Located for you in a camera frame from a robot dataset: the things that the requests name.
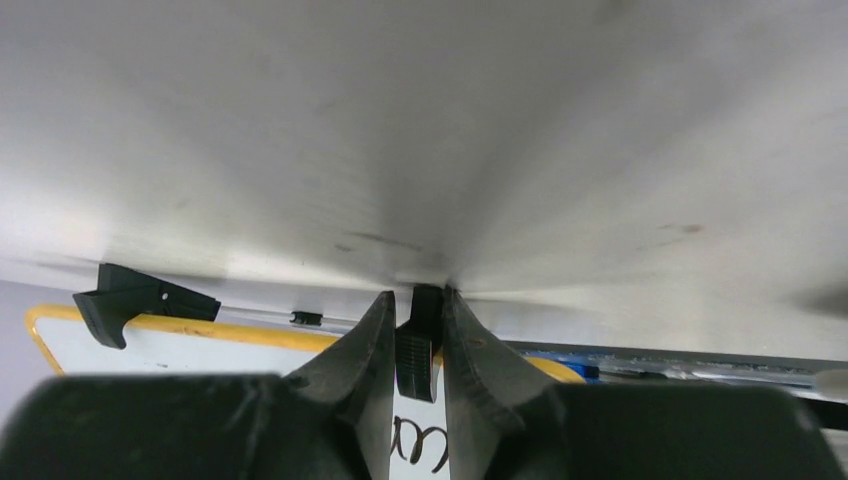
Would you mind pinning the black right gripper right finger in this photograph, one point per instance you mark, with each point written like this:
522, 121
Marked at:
505, 419

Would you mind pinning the yellow framed small whiteboard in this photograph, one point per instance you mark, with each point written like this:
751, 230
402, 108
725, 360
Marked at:
153, 387

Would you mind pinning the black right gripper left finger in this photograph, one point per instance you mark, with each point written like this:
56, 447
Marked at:
339, 405

